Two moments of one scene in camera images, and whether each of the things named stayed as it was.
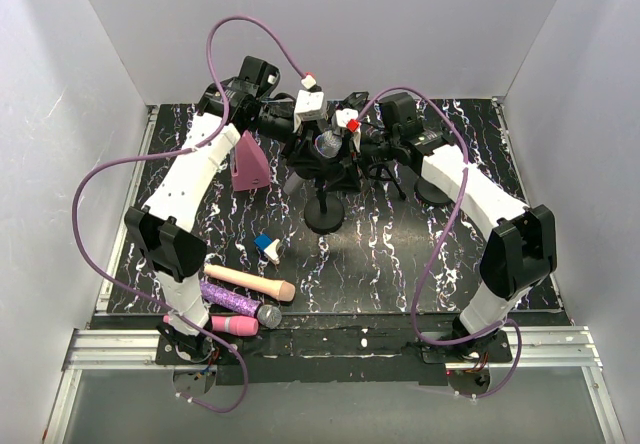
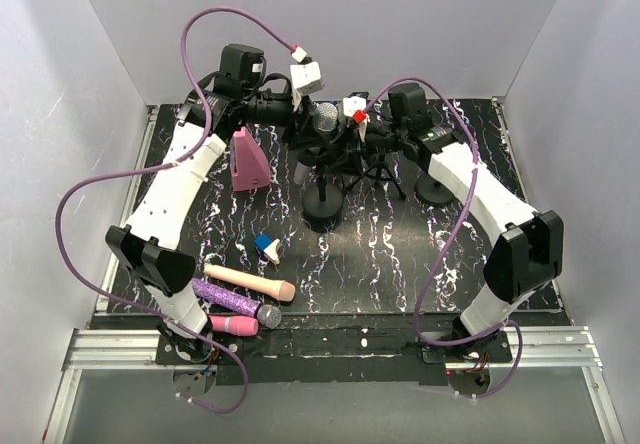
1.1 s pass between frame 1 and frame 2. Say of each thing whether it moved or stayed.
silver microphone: moved
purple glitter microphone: stayed
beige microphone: stayed
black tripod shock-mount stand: moved
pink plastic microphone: stayed
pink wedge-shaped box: stayed
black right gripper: moved
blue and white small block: stayed
